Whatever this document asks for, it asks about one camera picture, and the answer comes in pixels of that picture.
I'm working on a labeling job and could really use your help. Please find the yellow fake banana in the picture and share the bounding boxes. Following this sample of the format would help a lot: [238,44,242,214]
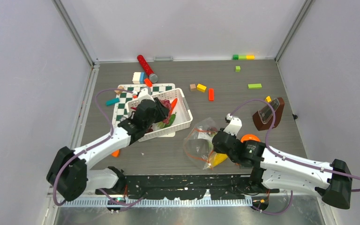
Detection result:
[209,153,228,168]

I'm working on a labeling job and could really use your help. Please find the green fake chili pepper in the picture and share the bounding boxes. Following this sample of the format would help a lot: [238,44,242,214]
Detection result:
[157,114,176,129]

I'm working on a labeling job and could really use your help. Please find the pink fake grapes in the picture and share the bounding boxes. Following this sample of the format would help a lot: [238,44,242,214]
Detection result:
[161,100,172,124]

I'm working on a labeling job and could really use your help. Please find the clear zip top bag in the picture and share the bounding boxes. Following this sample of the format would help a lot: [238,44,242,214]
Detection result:
[183,118,218,170]

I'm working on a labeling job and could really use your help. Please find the orange fake carrot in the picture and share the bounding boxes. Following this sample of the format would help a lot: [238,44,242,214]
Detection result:
[169,98,178,115]

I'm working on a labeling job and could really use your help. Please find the white plastic basket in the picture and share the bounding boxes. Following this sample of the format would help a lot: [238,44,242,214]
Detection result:
[126,88,193,142]

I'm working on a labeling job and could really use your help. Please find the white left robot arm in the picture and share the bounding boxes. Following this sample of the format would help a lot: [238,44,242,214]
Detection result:
[46,97,170,206]

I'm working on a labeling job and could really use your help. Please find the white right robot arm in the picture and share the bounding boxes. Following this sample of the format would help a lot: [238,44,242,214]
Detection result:
[212,131,353,210]

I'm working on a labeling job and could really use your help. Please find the dark red fake plum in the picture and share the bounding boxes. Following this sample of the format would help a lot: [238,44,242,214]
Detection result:
[207,127,218,135]

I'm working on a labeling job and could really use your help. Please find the orange S-shaped track piece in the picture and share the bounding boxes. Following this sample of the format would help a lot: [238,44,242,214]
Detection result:
[235,134,261,165]

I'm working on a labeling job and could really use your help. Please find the red block near tube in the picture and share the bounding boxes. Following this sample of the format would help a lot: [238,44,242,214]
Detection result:
[144,78,153,87]

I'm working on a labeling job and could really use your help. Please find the green white chessboard mat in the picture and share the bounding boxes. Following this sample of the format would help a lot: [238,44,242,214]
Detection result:
[112,83,175,127]

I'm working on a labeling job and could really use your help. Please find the white blue toy block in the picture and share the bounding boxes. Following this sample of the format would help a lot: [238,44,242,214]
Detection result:
[132,72,145,84]

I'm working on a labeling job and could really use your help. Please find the tan wooden block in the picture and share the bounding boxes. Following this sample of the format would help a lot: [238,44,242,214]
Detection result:
[115,86,124,95]

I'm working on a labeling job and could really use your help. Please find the teal block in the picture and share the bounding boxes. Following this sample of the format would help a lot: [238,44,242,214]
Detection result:
[105,98,120,106]

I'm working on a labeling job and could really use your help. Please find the red cylinder tube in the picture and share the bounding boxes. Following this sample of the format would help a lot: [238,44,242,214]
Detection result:
[137,55,158,83]

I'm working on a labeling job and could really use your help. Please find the brown box with lid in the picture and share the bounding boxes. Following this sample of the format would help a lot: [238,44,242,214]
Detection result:
[252,97,285,131]

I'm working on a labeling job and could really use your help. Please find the brown wooden cube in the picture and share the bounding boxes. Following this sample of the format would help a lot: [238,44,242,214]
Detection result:
[189,83,196,91]

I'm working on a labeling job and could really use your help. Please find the orange curved track piece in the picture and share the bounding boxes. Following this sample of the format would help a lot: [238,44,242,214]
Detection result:
[111,150,120,158]

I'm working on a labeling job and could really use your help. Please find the red rectangular block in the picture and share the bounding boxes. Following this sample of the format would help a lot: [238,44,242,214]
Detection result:
[208,88,215,101]

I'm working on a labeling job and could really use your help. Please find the small yellow cube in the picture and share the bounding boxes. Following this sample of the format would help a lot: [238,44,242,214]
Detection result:
[265,96,272,103]

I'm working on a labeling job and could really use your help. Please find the flat green block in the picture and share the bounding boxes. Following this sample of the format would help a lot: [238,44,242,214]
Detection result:
[248,83,263,90]

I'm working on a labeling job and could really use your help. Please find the green yellow block row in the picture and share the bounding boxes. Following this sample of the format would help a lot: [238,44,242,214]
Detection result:
[232,54,255,60]

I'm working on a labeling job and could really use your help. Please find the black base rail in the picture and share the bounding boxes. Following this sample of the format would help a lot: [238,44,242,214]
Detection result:
[95,174,279,200]

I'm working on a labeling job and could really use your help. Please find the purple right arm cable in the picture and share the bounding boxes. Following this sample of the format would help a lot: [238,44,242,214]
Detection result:
[229,98,360,217]

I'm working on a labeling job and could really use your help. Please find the white slotted cable duct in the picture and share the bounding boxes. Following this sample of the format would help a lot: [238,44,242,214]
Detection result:
[63,196,253,208]

